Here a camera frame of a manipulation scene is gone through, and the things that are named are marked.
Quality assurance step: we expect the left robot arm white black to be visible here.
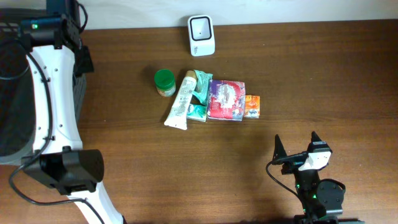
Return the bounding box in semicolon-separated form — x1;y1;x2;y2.
1;1;125;223

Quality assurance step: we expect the white tube package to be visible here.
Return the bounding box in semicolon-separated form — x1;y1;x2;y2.
164;70;197;130

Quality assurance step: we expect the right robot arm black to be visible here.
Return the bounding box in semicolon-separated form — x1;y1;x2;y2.
266;131;362;224

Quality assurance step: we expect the teal pouch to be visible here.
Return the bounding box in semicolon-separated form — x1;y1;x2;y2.
193;70;213;106

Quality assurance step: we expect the green lid jar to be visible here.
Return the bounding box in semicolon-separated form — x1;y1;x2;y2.
154;69;176;97

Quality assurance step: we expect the orange pocket tissue pack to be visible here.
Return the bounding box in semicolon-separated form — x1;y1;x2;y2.
244;95;261;118

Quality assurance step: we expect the red purple tissue pack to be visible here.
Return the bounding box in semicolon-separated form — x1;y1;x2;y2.
206;80;246;121

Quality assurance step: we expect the white barcode scanner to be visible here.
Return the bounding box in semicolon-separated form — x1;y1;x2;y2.
187;15;215;57

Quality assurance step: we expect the green white pocket tissue pack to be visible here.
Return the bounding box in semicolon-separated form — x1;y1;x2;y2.
187;104;206;122

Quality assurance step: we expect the grey plastic basket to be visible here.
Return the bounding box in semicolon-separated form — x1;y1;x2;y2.
1;8;86;166

